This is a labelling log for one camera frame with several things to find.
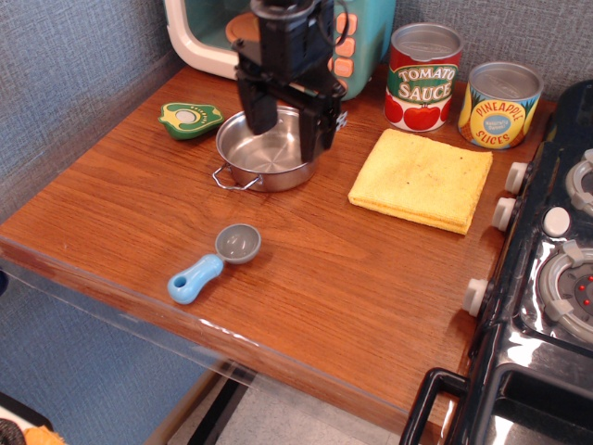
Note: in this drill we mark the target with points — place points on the grey stove burner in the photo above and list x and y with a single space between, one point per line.
564 285
580 198

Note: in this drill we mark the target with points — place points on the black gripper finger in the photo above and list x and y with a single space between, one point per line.
259 105
317 127

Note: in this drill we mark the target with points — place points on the black oven door handle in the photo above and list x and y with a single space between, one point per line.
437 380

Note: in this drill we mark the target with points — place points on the teal toy microwave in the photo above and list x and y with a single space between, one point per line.
197 34

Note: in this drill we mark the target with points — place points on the white round stove button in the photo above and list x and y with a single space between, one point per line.
556 222

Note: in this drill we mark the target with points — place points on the black toy stove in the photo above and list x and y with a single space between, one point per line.
530 381

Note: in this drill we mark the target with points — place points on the blue grey toy scoop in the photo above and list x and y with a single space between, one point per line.
235 244

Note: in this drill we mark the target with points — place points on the white stove knob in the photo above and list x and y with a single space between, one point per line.
474 296
502 214
515 177

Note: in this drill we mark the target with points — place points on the white stove knob rear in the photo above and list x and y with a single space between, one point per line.
515 177

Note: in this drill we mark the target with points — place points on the green toy avocado half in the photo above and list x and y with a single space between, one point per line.
185 121

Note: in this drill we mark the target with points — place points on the white stove knob middle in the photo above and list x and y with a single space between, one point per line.
502 214

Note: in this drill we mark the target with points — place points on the orange object bottom left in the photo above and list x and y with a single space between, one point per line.
41 435

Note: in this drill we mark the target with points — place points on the grey stove burner rear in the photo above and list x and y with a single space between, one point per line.
580 198

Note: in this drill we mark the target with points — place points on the white stove knob front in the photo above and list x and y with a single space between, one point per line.
474 296

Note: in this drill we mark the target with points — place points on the yellow-orange folded towel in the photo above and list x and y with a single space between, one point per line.
420 180

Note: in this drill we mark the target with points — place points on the silver metal pot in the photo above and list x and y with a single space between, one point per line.
270 162

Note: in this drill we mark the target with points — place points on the tomato sauce can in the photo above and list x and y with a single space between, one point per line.
422 71

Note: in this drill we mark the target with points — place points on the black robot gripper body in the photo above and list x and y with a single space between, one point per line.
293 53

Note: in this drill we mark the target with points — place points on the pineapple slices can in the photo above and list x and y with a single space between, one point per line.
499 104

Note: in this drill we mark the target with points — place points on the orange microwave plate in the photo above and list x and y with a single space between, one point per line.
243 27

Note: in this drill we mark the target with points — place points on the grey stove burner front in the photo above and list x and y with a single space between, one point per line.
564 285

